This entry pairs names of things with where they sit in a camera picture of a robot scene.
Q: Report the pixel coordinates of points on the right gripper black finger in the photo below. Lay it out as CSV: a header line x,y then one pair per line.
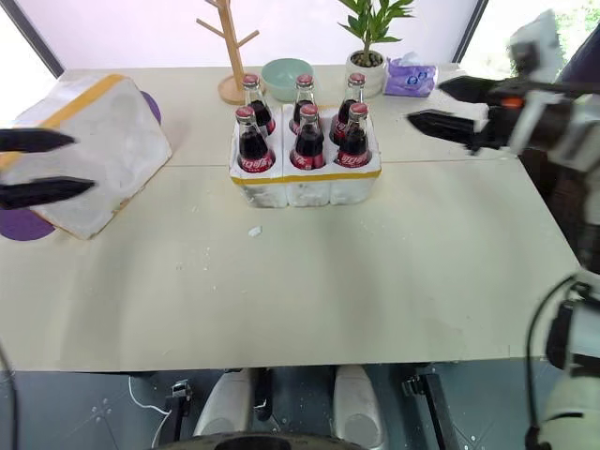
x,y
469,89
450,125

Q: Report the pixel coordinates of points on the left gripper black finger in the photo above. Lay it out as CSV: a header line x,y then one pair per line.
x,y
42,192
33,140

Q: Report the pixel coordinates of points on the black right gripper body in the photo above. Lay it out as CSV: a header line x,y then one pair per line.
x,y
504,122

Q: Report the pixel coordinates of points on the dark rounded robot base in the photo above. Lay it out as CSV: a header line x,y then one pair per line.
x,y
276,443

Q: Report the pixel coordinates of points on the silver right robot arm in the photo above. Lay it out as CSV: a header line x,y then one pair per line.
x,y
569,412

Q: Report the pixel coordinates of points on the glass cola bottle red cap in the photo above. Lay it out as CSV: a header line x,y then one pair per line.
x,y
254,145
308,140
355,91
262,117
304,94
355,140

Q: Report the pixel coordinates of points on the white foam crate yellow tape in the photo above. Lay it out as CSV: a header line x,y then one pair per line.
x,y
304,187

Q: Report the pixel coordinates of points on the purple round mat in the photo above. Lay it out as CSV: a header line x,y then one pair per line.
x,y
23,227

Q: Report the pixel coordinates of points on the purple tissue pack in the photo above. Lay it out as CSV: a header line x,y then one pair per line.
x,y
410,79

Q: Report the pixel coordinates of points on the green plant in white pot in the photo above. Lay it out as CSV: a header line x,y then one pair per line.
x,y
368,65

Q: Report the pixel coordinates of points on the pale green bowl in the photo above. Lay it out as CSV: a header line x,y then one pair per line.
x,y
281,77

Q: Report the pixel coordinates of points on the small white foam crumb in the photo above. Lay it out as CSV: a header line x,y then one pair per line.
x,y
254,231

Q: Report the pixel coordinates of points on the wooden branch rack stand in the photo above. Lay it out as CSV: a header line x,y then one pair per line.
x,y
234,51

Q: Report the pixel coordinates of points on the black table leg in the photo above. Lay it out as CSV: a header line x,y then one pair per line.
x,y
178,412
436,408

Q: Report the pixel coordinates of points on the white rounded robot leg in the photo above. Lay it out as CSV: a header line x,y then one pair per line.
x,y
358,403
225,403

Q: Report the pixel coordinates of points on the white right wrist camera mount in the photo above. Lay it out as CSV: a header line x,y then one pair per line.
x,y
539,119

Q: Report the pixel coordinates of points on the dark window frame post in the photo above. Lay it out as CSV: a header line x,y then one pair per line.
x,y
33,33
471,28

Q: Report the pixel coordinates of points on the black centre post under table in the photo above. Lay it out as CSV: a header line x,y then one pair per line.
x,y
263,394

